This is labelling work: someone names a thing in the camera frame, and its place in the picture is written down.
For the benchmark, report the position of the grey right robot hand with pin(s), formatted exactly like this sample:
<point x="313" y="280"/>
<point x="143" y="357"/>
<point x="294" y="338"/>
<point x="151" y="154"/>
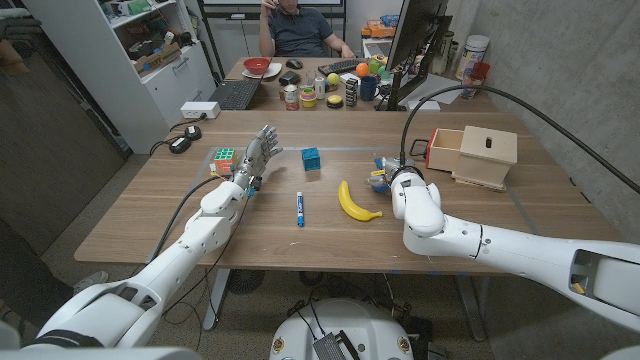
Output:
<point x="389" y="164"/>

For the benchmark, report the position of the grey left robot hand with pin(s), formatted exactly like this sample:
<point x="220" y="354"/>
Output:
<point x="255" y="160"/>

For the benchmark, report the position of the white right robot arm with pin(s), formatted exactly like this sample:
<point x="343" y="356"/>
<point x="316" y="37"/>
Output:
<point x="500" y="247"/>

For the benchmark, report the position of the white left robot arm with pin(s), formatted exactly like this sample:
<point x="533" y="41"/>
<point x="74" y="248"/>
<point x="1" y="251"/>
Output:
<point x="170" y="265"/>

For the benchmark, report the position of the teal studded block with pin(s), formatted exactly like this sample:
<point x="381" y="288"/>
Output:
<point x="311" y="159"/>

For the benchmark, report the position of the yellow banana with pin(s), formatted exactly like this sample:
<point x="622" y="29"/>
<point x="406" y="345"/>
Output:
<point x="350" y="205"/>

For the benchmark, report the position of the wooden drawer with red front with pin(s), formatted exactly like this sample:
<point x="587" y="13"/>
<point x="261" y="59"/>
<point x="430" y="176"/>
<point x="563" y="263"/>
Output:
<point x="445" y="150"/>

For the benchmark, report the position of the blue marker pen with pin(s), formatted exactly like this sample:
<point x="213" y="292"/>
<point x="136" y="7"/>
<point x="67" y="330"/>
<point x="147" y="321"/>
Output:
<point x="300" y="210"/>

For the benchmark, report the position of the black white block tower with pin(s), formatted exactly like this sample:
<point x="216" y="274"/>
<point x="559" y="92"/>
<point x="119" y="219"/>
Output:
<point x="351" y="92"/>

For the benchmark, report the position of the orange ball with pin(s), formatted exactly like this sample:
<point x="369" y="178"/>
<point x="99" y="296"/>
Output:
<point x="362" y="69"/>

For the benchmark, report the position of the yellow tennis ball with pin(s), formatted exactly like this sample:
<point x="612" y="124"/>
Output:
<point x="333" y="79"/>

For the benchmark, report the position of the colourful puzzle cube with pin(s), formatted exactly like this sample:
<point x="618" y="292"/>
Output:
<point x="225" y="159"/>

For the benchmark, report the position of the black power adapter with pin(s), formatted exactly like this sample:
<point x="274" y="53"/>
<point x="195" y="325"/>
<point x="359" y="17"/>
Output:
<point x="180" y="145"/>
<point x="193" y="132"/>

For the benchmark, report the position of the flat white box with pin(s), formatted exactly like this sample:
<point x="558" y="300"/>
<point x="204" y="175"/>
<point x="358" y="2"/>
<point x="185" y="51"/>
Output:
<point x="423" y="105"/>

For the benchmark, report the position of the black laptop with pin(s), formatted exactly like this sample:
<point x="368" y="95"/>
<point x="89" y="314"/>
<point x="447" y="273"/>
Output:
<point x="235" y="94"/>

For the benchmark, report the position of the red labelled tin can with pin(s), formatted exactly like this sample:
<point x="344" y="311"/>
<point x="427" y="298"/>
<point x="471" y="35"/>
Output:
<point x="291" y="97"/>

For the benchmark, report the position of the white power strip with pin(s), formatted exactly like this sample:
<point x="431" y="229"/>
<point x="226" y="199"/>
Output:
<point x="200" y="110"/>

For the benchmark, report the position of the dark blue mug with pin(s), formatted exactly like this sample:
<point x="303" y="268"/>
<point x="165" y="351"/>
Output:
<point x="368" y="89"/>

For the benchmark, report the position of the colourful stacked rings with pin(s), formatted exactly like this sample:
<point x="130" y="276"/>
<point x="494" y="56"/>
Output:
<point x="308" y="98"/>

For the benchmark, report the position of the black yellow round tape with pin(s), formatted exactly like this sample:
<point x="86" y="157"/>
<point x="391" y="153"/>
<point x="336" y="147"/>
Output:
<point x="335" y="101"/>

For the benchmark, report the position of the white paper sheets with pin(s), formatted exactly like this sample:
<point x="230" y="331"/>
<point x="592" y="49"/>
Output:
<point x="442" y="97"/>

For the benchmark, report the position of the black pouch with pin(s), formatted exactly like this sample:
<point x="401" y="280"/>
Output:
<point x="289" y="78"/>

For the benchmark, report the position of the white plate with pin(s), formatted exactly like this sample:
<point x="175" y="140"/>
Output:
<point x="275" y="71"/>

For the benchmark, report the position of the red bowl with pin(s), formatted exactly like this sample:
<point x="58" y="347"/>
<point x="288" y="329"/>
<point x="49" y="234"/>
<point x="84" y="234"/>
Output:
<point x="256" y="65"/>

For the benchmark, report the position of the small white can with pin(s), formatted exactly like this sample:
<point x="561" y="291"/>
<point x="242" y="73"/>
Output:
<point x="319" y="87"/>

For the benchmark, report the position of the wooden box with slot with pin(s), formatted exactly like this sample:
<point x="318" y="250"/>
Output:
<point x="487" y="147"/>

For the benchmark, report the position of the black computer mouse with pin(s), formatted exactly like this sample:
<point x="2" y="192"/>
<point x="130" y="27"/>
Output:
<point x="294" y="63"/>

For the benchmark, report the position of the black keyboard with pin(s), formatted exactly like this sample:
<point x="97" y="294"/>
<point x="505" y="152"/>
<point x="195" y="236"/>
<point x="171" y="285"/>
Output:
<point x="341" y="66"/>

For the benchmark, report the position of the clear jar of coloured pieces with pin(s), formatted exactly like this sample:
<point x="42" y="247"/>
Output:
<point x="470" y="80"/>

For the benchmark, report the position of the grey metal bottle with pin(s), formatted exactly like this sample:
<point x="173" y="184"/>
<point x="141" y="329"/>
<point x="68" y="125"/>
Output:
<point x="442" y="52"/>

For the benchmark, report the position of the red cup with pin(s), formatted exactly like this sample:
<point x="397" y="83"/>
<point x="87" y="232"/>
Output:
<point x="482" y="70"/>

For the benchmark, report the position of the orange box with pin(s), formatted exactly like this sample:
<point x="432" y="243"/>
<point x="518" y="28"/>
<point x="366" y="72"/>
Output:
<point x="378" y="30"/>

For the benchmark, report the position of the seated person in dark shirt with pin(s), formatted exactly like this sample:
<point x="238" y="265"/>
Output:
<point x="300" y="32"/>

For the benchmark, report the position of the white labelled canister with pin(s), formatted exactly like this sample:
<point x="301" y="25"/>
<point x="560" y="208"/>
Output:
<point x="471" y="55"/>

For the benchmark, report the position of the black computer monitor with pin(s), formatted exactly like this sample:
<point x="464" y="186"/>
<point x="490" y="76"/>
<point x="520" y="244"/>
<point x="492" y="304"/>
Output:
<point x="415" y="30"/>

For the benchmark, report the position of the cardboard box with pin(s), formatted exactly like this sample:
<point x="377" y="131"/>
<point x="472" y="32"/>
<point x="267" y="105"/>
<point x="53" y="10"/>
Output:
<point x="157" y="60"/>

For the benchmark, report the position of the white table leg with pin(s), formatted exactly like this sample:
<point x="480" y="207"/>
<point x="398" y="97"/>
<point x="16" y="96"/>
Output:
<point x="216" y="300"/>

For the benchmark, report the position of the white shelf cabinet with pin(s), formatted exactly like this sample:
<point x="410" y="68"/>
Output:
<point x="125" y="95"/>

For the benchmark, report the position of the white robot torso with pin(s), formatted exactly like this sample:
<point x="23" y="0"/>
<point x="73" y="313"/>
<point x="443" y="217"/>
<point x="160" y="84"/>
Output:
<point x="342" y="325"/>

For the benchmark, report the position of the grey table leg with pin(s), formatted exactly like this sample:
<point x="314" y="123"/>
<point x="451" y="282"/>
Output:
<point x="472" y="310"/>

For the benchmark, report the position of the standing person in dark trousers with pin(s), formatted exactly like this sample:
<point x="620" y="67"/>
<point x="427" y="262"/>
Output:
<point x="30" y="285"/>

